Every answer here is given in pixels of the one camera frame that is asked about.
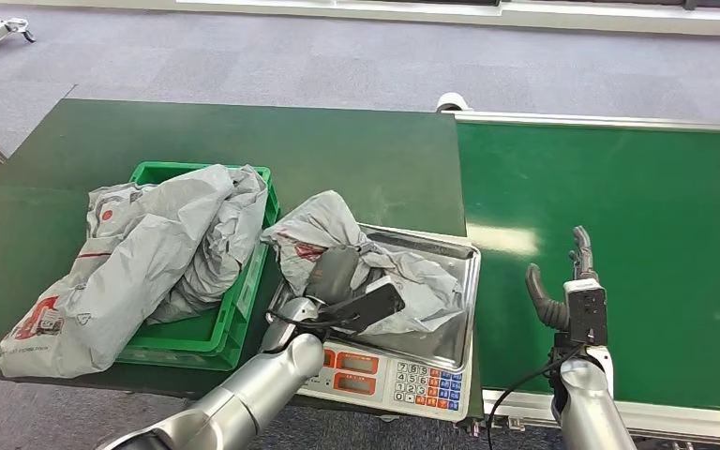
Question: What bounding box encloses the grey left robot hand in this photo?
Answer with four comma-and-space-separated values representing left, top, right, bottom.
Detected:
305, 245, 361, 306

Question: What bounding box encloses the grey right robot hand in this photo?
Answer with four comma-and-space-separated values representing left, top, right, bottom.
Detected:
524, 225, 600, 332

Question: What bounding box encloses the dark green table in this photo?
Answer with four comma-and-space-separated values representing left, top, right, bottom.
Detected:
0, 97, 486, 418

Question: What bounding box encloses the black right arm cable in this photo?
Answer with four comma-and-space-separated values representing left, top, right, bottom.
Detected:
486, 344, 585, 450

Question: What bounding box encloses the plain crumpled grey mailer bag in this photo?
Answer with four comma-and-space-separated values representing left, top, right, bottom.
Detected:
148, 164, 269, 325

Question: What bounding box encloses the green plastic crate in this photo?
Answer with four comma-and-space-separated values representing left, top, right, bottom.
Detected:
114, 160, 280, 372

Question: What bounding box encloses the large grey mailer black lettering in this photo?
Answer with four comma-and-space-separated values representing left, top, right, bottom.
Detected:
0, 164, 237, 380

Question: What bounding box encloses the grey mailer bag red print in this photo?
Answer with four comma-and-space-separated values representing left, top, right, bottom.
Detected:
260, 189, 464, 337

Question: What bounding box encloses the white conveyor end roller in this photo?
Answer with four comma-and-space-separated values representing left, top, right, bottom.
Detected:
437, 91, 474, 113

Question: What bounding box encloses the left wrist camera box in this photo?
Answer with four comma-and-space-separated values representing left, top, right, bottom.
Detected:
319, 276, 407, 335

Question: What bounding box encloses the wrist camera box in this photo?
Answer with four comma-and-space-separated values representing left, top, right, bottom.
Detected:
319, 276, 407, 335
562, 278, 609, 347

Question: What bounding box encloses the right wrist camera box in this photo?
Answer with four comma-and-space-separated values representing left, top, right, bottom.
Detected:
562, 278, 609, 347

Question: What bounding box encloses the white electronic scale body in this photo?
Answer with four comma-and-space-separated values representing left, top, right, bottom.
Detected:
297, 337, 473, 424

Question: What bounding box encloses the steel scale tray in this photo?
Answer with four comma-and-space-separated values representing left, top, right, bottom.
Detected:
266, 223, 482, 372

